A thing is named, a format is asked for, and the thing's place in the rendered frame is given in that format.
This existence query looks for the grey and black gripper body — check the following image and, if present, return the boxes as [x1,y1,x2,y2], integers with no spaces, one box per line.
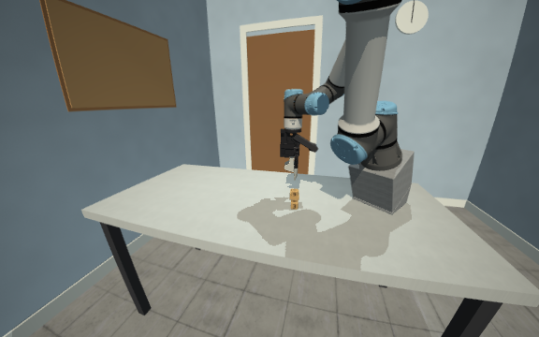
[280,129,301,158]

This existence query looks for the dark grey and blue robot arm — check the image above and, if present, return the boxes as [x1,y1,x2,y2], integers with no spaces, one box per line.
[284,0,402,171]

